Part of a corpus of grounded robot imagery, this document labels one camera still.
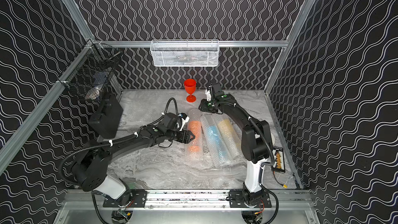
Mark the bubble orange glass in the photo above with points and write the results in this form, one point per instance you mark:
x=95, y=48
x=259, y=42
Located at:
x=194, y=150

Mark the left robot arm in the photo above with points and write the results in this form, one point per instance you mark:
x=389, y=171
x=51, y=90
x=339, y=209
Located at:
x=87, y=167

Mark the aluminium frame corner post left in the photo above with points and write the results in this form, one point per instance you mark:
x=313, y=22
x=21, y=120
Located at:
x=78, y=19

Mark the red plastic wine glass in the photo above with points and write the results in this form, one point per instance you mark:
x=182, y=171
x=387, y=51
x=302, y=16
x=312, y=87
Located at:
x=190, y=88

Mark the black speaker box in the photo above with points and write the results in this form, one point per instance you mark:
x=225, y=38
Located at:
x=106, y=119

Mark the white wire mesh basket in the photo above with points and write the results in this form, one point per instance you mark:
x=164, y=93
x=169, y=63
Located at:
x=185, y=53

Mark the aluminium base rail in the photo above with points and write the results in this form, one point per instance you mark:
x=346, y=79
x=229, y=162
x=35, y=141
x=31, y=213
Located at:
x=216, y=200

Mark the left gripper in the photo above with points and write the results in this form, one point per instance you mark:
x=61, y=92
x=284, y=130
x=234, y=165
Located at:
x=182, y=135

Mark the black wire mesh basket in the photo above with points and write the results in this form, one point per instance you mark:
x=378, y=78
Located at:
x=94, y=76

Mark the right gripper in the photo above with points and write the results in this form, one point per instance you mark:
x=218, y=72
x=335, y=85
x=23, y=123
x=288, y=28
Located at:
x=203, y=107

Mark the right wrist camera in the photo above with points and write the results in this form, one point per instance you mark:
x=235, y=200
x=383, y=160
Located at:
x=215, y=92

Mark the black battery charger box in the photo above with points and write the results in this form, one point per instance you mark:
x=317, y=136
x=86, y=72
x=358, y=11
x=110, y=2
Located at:
x=279, y=164

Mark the bubble wrapped yellow glass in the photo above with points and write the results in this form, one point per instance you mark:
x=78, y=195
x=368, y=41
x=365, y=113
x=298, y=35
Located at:
x=229, y=135

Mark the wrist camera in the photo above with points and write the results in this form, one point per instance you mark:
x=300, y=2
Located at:
x=215, y=92
x=174, y=122

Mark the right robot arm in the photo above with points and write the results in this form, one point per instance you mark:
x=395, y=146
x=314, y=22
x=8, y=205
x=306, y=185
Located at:
x=256, y=144

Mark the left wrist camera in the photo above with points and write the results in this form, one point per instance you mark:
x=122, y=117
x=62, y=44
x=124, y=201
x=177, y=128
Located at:
x=174, y=122

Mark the bubble wrapped blue glass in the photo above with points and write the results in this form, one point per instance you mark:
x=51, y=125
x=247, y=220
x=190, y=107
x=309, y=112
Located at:
x=217, y=148

